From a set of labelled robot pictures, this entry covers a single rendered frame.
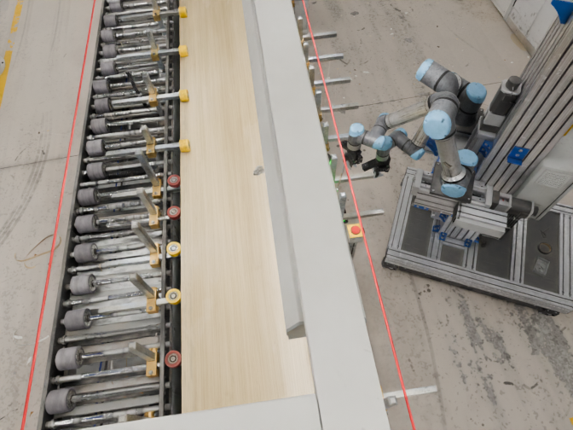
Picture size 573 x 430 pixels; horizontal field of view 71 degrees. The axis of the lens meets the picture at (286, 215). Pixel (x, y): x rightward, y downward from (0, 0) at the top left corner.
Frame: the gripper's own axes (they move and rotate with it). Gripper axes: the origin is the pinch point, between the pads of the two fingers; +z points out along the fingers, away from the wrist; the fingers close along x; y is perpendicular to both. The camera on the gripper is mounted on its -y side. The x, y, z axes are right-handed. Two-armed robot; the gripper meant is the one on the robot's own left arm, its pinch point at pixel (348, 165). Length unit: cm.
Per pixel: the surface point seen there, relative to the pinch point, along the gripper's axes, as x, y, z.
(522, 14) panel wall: 302, -123, 78
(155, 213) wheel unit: -114, -33, 12
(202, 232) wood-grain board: -93, -6, 9
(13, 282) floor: -242, -90, 99
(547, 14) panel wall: 293, -94, 57
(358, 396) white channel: -86, 113, -146
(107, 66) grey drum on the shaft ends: -104, -180, 13
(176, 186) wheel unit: -96, -45, 10
